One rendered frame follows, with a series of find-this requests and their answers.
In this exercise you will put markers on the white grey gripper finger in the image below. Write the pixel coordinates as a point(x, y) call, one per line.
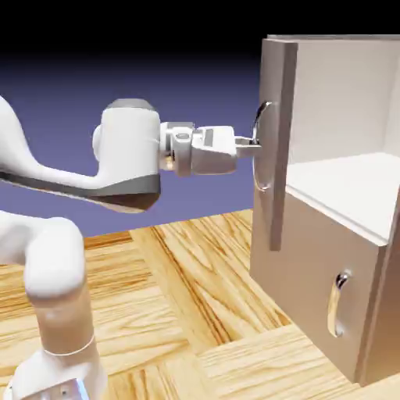
point(247, 147)

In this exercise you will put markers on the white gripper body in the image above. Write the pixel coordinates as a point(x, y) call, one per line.
point(215, 153)

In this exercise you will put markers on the beige cabinet door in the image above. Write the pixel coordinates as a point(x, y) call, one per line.
point(275, 143)
point(312, 281)

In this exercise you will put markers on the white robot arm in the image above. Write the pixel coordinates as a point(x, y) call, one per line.
point(125, 147)

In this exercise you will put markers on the beige cabinet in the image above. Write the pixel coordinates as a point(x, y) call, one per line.
point(337, 175)

